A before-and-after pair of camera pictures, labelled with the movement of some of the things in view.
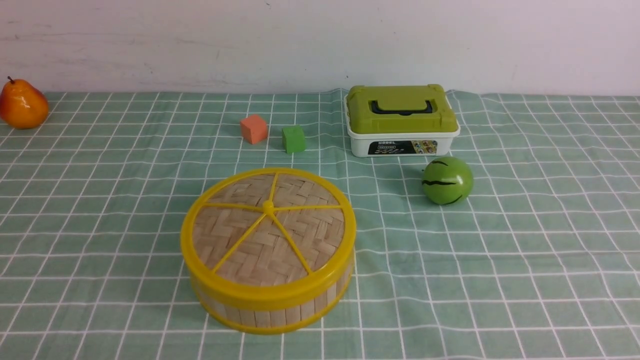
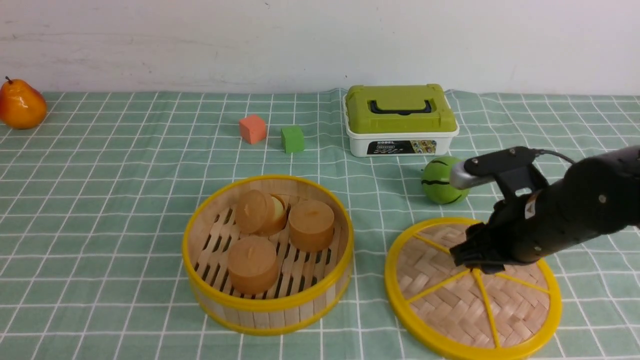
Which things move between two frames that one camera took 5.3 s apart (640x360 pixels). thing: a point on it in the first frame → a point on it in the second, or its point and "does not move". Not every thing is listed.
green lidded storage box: [399, 120] does not move
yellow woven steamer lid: [269, 239] → [458, 312]
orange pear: [22, 106] does not move
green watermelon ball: [447, 180] does not move
